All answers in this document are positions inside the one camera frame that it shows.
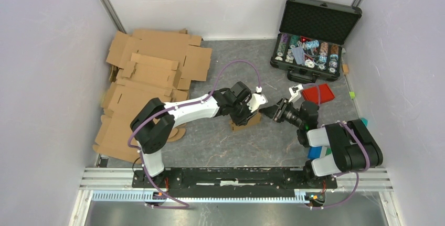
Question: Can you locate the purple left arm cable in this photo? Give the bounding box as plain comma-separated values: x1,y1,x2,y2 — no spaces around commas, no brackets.
127,59,262,209

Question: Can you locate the small orange wooden block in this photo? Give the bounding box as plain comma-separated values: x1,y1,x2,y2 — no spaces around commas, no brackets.
342,64,349,75

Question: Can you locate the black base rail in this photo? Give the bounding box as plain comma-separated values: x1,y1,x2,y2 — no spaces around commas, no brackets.
132,167,337,198

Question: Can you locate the teal cube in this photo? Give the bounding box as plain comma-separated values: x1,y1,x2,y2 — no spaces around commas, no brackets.
360,117,368,127

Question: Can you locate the blue block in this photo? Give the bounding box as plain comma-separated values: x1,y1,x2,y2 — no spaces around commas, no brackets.
308,146,332,160

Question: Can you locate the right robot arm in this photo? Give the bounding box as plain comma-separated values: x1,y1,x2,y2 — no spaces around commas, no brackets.
260,98,384,188

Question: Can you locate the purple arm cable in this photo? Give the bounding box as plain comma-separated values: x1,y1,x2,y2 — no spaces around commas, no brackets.
127,59,262,209
302,83,370,209

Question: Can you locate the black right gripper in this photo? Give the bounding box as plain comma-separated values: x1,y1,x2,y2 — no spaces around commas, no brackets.
259,98,304,129

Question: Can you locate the stack of flat cardboard boxes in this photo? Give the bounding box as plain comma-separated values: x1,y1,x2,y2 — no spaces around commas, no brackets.
93,29,212,162

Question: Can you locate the brown cardboard box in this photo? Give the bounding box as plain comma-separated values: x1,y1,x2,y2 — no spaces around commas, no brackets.
229,113,262,132

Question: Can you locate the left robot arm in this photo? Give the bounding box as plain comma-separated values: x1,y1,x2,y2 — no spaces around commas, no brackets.
128,82,268,188

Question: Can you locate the black poker chip case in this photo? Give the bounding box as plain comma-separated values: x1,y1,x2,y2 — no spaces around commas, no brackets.
270,0,362,84

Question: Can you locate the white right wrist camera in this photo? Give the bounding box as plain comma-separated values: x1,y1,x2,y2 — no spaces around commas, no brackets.
289,84,304,103

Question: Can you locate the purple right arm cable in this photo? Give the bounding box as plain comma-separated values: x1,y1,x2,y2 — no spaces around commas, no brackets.
302,83,370,209

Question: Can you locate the red flat box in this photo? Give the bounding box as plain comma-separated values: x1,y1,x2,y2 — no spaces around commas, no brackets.
302,83,335,105

